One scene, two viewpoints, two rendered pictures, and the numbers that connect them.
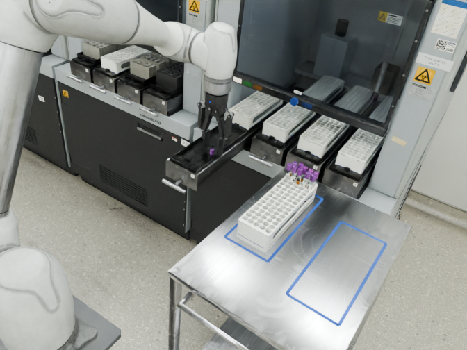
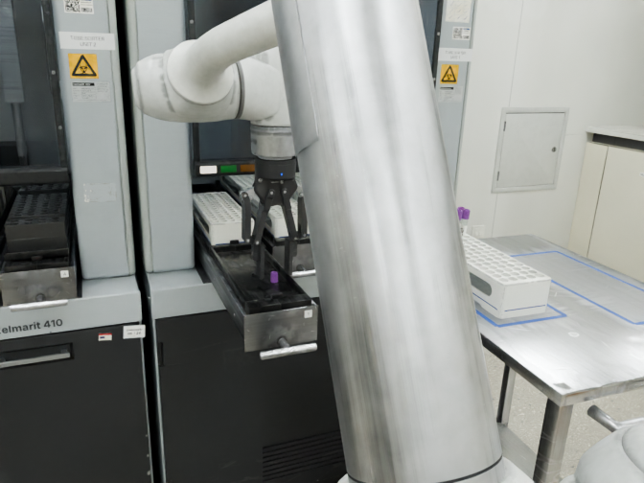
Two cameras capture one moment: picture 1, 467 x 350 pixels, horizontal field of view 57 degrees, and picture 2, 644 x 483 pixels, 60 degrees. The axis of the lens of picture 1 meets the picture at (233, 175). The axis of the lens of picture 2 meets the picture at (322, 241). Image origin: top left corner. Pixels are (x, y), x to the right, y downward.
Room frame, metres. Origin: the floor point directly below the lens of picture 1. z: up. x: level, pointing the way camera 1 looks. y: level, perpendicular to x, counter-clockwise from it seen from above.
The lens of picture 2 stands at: (0.56, 0.83, 1.23)
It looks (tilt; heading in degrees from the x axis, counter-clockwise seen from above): 18 degrees down; 309
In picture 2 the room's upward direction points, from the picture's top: 2 degrees clockwise
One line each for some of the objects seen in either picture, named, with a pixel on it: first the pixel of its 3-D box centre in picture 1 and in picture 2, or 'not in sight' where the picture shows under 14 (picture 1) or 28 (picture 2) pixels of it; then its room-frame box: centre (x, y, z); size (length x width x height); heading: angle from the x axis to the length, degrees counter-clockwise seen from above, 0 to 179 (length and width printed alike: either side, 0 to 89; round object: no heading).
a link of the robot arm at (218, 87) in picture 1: (217, 82); (275, 141); (1.27, 0.09, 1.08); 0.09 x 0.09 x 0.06
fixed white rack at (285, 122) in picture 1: (290, 119); (276, 212); (1.54, -0.20, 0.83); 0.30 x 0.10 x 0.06; 151
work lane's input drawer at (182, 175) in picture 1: (232, 136); (237, 263); (1.45, 0.02, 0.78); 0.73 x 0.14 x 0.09; 151
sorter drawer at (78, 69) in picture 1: (128, 52); not in sight; (2.15, 0.62, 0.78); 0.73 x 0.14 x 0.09; 151
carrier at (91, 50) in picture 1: (92, 51); not in sight; (1.94, 0.74, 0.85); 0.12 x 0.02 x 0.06; 62
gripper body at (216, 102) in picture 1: (216, 103); (275, 180); (1.27, 0.09, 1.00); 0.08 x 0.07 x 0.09; 62
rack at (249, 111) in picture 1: (256, 107); (219, 218); (1.61, -0.06, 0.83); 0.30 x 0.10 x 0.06; 151
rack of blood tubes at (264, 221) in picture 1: (279, 208); (474, 267); (0.96, -0.14, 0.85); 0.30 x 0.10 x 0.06; 149
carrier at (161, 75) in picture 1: (167, 80); (36, 236); (1.72, 0.33, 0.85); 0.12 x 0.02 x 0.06; 62
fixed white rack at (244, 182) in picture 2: not in sight; (245, 186); (1.82, -0.35, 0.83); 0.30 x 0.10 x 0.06; 151
